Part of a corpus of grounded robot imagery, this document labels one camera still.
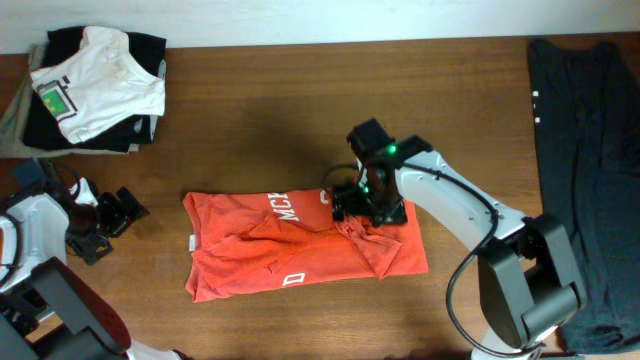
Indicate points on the grey folded t-shirt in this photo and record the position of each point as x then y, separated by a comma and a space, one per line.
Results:
14, 120

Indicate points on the red soccer t-shirt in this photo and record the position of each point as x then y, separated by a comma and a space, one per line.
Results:
249, 243

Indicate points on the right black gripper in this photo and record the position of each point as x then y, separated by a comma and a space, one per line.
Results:
394, 215

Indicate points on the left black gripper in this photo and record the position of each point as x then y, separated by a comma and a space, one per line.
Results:
121, 219

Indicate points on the black folded t-shirt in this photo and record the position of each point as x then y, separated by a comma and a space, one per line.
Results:
41, 130

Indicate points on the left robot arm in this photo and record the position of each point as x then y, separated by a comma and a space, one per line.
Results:
47, 310

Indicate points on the black unfolded shirt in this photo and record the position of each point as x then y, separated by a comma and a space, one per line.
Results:
586, 121

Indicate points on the white folded t-shirt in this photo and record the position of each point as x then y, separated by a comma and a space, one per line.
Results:
99, 86

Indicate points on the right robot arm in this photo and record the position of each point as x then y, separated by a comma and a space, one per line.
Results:
529, 279

